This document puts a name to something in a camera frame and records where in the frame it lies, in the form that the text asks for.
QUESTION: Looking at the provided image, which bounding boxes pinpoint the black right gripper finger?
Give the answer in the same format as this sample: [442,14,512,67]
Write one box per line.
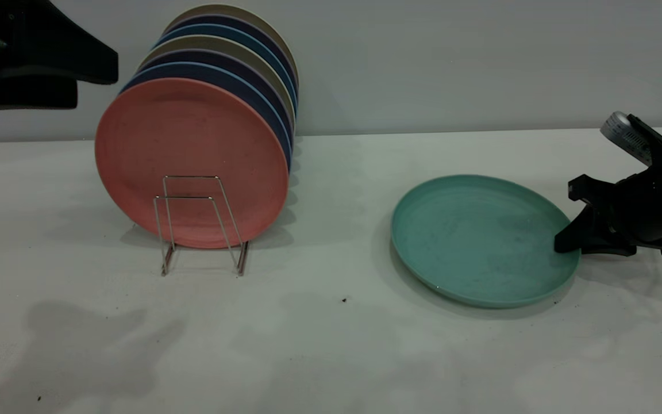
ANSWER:
[580,233,637,257]
[554,206,611,254]

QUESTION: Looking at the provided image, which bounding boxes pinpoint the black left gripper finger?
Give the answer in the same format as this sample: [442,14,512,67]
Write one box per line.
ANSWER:
[48,0,120,85]
[0,79,79,117]

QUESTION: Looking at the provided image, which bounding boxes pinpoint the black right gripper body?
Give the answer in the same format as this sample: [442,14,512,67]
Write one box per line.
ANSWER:
[567,152,662,259]

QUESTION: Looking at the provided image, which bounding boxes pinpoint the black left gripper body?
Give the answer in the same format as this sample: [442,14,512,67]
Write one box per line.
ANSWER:
[0,0,59,87]

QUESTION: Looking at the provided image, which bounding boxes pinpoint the green round plate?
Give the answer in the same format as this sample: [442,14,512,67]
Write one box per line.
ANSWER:
[390,174,582,308]

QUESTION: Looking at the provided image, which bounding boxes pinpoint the beige round plate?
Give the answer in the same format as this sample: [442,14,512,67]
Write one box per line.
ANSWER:
[161,4,299,81]
[137,35,297,127]

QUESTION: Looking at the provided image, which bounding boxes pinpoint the navy blue round plate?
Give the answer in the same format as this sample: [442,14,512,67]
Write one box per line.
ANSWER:
[120,62,293,173]

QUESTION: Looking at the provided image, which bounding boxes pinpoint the pink round plate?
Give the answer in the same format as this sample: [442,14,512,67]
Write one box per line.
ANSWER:
[95,78,290,250]

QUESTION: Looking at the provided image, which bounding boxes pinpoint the dark purple round plate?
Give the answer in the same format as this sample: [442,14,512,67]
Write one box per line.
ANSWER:
[137,48,295,150]
[163,14,299,93]

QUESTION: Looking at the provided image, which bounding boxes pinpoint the teal blue round plate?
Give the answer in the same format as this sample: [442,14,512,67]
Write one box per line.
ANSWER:
[153,24,298,110]

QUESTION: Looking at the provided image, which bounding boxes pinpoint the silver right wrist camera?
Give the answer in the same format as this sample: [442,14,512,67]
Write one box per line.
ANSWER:
[599,112,662,168]

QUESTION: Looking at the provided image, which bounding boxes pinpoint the metal wire plate rack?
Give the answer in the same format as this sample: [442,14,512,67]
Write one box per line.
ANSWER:
[153,175,249,277]

